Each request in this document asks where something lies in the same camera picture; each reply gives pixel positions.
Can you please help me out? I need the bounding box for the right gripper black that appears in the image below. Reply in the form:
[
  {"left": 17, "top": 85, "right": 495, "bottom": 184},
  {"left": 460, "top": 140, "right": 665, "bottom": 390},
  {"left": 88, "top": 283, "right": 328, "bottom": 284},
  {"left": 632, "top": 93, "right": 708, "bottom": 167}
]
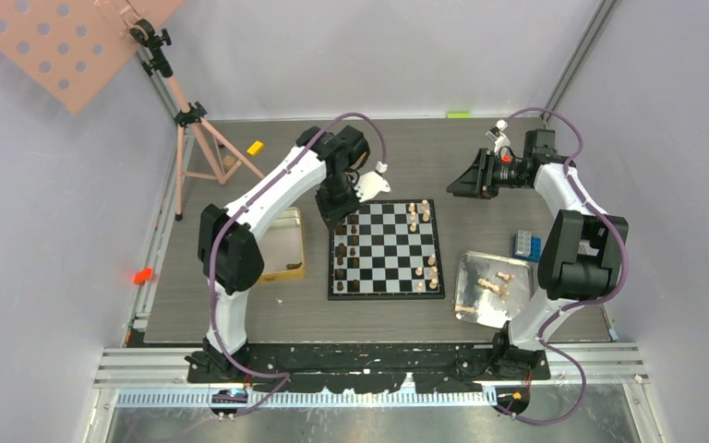
[{"left": 448, "top": 148, "right": 530, "bottom": 200}]

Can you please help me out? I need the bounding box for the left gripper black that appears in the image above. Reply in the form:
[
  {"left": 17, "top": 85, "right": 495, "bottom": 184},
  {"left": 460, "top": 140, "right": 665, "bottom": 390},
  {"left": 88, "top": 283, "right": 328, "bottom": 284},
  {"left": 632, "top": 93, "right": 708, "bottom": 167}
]
[{"left": 317, "top": 174, "right": 368, "bottom": 230}]

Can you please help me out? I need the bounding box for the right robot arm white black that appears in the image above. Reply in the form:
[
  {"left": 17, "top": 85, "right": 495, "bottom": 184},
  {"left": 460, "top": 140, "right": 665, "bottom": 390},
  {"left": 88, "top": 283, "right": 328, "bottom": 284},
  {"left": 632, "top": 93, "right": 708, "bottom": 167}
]
[{"left": 447, "top": 120, "right": 629, "bottom": 379}]

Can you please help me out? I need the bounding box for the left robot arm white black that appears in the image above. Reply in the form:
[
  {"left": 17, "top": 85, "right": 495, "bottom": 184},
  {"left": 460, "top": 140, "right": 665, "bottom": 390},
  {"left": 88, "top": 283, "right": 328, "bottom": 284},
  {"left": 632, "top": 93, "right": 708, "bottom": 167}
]
[{"left": 198, "top": 126, "right": 391, "bottom": 382}]

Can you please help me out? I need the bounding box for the pink perforated board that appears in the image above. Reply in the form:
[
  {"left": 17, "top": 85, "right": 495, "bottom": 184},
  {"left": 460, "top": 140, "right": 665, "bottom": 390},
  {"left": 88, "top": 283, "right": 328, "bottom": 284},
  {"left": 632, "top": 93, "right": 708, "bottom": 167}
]
[{"left": 0, "top": 0, "right": 183, "bottom": 114}]

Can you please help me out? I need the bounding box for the blue toy brick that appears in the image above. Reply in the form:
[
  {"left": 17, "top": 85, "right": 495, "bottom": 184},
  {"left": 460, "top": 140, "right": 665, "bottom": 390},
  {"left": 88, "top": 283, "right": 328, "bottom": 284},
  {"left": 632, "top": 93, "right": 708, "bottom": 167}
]
[{"left": 511, "top": 230, "right": 542, "bottom": 263}]

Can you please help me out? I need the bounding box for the yellow block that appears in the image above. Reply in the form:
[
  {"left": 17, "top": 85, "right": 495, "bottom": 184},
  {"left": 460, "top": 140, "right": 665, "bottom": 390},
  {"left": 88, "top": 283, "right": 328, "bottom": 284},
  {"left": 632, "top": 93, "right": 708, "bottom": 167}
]
[{"left": 246, "top": 140, "right": 264, "bottom": 156}]

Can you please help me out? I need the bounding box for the black white chessboard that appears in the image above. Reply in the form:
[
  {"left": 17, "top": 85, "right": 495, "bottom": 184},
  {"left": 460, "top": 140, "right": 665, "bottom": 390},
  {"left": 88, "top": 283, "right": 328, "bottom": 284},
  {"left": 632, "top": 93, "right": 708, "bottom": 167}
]
[{"left": 328, "top": 199, "right": 446, "bottom": 301}]

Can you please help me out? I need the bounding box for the silver tin lid tray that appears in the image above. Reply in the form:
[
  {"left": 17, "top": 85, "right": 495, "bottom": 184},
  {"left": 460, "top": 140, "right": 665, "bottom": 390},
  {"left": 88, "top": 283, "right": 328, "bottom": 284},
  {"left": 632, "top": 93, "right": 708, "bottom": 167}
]
[{"left": 453, "top": 251, "right": 535, "bottom": 329}]

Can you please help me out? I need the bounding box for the gold-rimmed metal tin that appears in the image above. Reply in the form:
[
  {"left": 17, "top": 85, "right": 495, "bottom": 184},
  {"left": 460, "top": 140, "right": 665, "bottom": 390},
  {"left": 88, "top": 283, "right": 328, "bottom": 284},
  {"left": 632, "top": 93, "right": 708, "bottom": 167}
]
[{"left": 258, "top": 207, "right": 306, "bottom": 284}]

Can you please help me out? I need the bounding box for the light pawn beside tray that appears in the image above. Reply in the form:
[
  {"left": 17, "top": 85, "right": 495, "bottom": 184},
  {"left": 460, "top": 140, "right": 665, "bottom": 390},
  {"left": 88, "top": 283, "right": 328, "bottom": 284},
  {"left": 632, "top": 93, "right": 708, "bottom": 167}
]
[{"left": 454, "top": 305, "right": 476, "bottom": 316}]

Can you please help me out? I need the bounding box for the pink tripod stand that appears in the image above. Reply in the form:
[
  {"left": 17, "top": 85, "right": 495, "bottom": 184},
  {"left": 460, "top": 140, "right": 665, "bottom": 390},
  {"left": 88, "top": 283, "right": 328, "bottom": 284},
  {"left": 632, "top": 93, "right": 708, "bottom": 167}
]
[{"left": 129, "top": 18, "right": 265, "bottom": 221}]

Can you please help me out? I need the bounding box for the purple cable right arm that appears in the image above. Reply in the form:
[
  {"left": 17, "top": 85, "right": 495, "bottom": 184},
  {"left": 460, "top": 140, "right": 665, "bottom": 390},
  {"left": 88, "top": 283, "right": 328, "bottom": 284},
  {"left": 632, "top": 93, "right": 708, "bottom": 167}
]
[{"left": 504, "top": 108, "right": 631, "bottom": 427}]

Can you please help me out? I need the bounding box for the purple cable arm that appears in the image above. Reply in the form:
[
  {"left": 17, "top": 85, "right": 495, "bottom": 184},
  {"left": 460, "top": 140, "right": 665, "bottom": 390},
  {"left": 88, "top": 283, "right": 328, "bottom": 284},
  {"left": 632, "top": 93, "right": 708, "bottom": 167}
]
[
  {"left": 209, "top": 112, "right": 390, "bottom": 419},
  {"left": 504, "top": 108, "right": 631, "bottom": 427}
]

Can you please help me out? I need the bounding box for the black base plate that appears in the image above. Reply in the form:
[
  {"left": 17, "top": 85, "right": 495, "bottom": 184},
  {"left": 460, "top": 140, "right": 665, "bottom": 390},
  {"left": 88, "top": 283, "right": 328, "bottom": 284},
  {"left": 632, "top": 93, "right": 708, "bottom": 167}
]
[{"left": 185, "top": 342, "right": 550, "bottom": 394}]

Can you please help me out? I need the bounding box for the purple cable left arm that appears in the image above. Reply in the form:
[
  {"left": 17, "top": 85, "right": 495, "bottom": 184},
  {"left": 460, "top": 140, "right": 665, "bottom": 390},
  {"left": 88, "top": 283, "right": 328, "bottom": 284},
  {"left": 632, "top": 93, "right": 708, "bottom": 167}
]
[{"left": 209, "top": 112, "right": 390, "bottom": 419}]

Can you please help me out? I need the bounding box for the red clip on rail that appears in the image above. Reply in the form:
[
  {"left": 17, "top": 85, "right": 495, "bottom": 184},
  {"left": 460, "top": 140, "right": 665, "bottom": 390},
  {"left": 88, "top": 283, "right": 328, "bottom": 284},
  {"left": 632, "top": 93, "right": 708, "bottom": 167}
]
[{"left": 132, "top": 267, "right": 153, "bottom": 285}]

